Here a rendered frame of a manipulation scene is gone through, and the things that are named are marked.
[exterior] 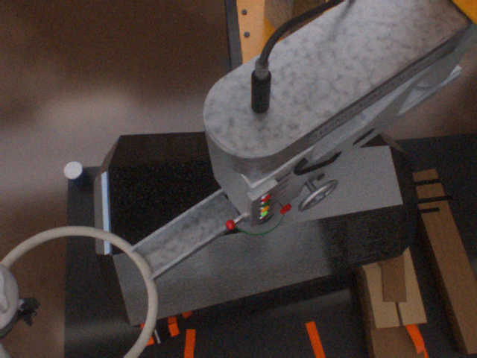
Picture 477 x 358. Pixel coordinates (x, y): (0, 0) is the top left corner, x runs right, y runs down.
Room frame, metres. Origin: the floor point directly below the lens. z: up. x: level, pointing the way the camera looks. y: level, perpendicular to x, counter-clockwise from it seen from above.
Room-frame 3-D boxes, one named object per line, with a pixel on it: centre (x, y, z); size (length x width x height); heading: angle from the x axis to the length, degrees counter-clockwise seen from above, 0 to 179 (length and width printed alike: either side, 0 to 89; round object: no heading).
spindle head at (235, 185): (0.54, -0.12, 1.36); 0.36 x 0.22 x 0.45; 122
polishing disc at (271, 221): (0.50, -0.05, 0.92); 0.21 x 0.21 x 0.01
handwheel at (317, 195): (0.46, -0.22, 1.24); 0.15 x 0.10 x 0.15; 122
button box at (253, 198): (0.37, -0.05, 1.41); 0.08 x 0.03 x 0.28; 122
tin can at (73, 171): (0.97, 0.92, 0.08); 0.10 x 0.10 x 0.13
